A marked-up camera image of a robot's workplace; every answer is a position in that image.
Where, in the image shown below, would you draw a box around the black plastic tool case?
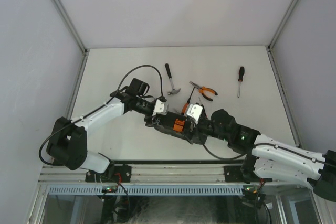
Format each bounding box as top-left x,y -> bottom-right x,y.
154,112 -> 206,145

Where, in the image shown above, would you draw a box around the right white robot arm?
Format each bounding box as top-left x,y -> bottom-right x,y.
185,104 -> 335,201

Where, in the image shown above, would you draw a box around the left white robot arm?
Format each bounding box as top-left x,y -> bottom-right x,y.
39,78 -> 166,182

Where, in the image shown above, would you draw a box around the orange grip bit screwdriver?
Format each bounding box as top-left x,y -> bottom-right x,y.
181,87 -> 195,115

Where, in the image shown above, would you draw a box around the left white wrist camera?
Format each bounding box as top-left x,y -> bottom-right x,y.
152,99 -> 169,116

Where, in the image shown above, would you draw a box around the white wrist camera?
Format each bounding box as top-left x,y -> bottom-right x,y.
184,103 -> 203,124
152,99 -> 169,116

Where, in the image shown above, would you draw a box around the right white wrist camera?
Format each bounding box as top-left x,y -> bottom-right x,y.
184,103 -> 203,124

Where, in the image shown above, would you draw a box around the left black camera cable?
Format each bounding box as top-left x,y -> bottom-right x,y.
38,64 -> 163,167

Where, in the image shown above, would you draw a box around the black handled claw hammer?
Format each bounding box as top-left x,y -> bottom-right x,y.
165,63 -> 181,95

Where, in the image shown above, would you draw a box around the orange handled needle-nose pliers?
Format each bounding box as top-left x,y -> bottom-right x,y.
190,81 -> 218,102

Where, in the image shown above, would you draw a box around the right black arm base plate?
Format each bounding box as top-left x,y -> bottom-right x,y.
224,165 -> 246,183

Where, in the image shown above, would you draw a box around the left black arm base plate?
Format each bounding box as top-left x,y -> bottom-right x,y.
85,164 -> 132,183

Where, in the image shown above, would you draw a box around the black orange handled screwdriver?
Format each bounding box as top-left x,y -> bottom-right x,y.
237,66 -> 245,98

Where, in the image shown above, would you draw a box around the aluminium front frame rail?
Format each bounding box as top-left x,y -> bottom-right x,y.
38,163 -> 323,184

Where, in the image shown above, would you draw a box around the blue slotted cable duct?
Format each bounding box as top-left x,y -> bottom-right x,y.
49,185 -> 244,196

